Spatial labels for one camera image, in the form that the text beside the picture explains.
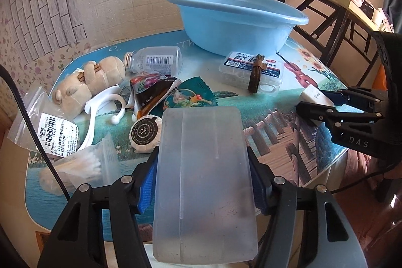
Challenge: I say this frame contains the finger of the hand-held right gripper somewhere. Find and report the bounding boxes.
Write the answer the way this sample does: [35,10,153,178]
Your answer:
[297,101,385,131]
[320,86,389,112]

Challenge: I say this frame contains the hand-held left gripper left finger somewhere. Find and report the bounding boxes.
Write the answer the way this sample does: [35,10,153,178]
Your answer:
[41,149,161,268]

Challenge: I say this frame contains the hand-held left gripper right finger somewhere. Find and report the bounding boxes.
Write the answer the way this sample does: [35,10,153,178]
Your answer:
[247,146,369,268]

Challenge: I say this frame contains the white eraser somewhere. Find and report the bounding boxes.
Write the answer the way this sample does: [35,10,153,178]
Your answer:
[298,86,334,107]

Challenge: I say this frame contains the round white soap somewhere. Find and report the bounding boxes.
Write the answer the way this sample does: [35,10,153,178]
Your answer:
[129,115,163,156]

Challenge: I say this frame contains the translucent frosted plastic box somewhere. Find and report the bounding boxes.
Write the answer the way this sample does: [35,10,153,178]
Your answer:
[152,107,259,264]

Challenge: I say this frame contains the bag of cotton swabs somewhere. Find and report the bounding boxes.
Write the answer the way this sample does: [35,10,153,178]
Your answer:
[39,131,121,196]

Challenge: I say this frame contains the clear box of floss picks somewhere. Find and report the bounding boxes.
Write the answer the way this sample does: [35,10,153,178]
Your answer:
[219,51,283,96]

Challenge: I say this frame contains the teal snack packet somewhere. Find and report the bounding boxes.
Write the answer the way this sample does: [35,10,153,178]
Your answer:
[159,76,219,118]

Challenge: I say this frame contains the light blue plastic basin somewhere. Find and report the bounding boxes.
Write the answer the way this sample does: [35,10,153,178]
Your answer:
[166,0,309,54]

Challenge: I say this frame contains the clear labelled zip bag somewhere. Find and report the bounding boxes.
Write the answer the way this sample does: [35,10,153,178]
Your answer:
[8,87,79,158]

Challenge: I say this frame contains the scenery printed desktop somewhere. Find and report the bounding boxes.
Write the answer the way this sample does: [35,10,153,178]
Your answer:
[27,29,350,242]

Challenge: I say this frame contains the white plastic hook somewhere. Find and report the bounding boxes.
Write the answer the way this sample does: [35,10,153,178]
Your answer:
[77,84,128,151]

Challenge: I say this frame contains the brown and red snack packet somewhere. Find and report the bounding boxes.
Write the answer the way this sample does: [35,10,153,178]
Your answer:
[129,72,183,121]

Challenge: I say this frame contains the beige plush toy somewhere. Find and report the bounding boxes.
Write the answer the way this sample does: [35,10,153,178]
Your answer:
[52,56,126,113]

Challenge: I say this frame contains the clear plastic bottle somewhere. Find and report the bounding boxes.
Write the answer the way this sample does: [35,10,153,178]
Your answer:
[123,46,183,74]

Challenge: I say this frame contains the black cable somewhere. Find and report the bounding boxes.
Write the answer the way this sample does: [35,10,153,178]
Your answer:
[330,161,402,194]
[0,64,70,202]

